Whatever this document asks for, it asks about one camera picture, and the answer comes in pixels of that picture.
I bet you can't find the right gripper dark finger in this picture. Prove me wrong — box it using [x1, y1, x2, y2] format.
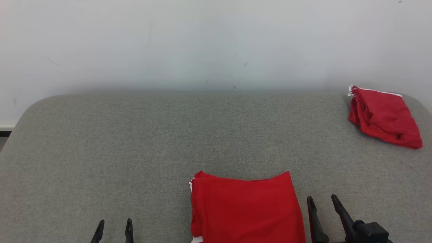
[331, 194, 359, 243]
[306, 196, 330, 243]

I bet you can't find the red Bulls 23 jersey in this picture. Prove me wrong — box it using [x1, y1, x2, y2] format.
[188, 170, 306, 243]

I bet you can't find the plain red shorts white trim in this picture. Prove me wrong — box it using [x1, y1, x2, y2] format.
[347, 85, 423, 150]

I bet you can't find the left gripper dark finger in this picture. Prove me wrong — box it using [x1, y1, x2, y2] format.
[90, 219, 105, 243]
[125, 218, 134, 243]

